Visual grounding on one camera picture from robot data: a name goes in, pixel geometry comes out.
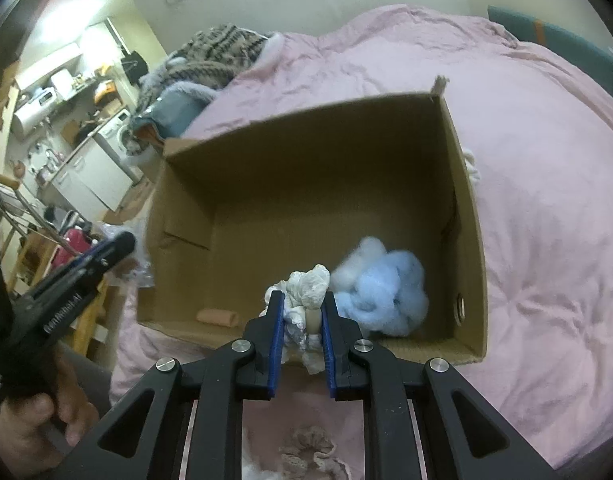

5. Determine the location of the small beige roll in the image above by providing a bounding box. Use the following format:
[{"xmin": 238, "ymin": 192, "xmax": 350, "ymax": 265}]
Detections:
[{"xmin": 196, "ymin": 309, "xmax": 239, "ymax": 328}]

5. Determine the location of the cream frilly scrunchie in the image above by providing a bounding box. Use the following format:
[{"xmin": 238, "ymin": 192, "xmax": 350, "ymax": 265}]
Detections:
[{"xmin": 260, "ymin": 264, "xmax": 330, "ymax": 375}]

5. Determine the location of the light blue fluffy cloth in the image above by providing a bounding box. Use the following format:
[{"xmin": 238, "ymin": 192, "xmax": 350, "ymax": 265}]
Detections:
[{"xmin": 329, "ymin": 236, "xmax": 429, "ymax": 338}]

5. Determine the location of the beige lace scrunchie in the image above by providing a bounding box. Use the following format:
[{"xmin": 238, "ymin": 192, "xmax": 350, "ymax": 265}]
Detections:
[{"xmin": 279, "ymin": 426, "xmax": 351, "ymax": 480}]

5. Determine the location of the white sock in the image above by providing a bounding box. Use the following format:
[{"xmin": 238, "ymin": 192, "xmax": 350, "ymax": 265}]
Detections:
[{"xmin": 241, "ymin": 460, "xmax": 280, "ymax": 480}]

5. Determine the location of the left hand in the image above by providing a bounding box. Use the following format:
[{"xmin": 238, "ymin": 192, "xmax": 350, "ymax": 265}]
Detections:
[{"xmin": 0, "ymin": 344, "xmax": 99, "ymax": 479}]

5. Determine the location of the wooden chair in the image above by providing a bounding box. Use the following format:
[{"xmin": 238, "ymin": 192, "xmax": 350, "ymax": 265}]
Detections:
[{"xmin": 0, "ymin": 167, "xmax": 110, "ymax": 356}]

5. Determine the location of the red bag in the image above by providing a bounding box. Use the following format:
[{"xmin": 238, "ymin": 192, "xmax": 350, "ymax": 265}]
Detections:
[{"xmin": 50, "ymin": 228, "xmax": 93, "ymax": 270}]

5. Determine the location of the brown cardboard box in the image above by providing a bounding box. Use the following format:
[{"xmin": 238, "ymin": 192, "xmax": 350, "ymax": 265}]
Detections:
[{"xmin": 137, "ymin": 93, "xmax": 487, "ymax": 364}]

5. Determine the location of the white kitchen cabinet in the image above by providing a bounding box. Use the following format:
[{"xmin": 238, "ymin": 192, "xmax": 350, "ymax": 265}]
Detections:
[{"xmin": 43, "ymin": 136, "xmax": 133, "ymax": 221}]

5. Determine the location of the white washing machine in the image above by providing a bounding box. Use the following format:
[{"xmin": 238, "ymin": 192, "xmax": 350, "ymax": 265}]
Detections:
[{"xmin": 94, "ymin": 107, "xmax": 143, "ymax": 184}]

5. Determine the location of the pink quilted duvet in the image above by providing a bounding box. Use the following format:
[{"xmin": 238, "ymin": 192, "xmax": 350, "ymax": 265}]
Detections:
[{"xmin": 108, "ymin": 3, "xmax": 613, "ymax": 480}]

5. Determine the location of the patterned knit blanket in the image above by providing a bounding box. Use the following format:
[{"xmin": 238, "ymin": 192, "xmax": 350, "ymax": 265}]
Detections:
[{"xmin": 135, "ymin": 24, "xmax": 270, "ymax": 113}]

